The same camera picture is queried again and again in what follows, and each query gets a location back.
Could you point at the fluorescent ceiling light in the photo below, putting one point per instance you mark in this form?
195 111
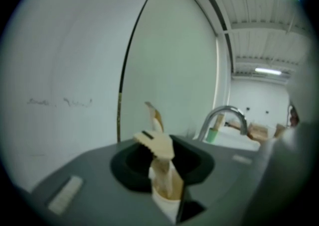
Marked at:
268 71

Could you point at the green cup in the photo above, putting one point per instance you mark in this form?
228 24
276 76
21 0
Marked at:
212 136

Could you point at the chrome faucet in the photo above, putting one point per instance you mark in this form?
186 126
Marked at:
224 109

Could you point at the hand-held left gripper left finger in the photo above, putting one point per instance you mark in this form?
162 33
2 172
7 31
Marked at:
99 182

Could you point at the beige cup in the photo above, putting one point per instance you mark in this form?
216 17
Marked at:
167 207

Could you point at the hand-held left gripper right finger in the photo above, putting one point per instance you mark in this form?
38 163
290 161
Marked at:
219 182

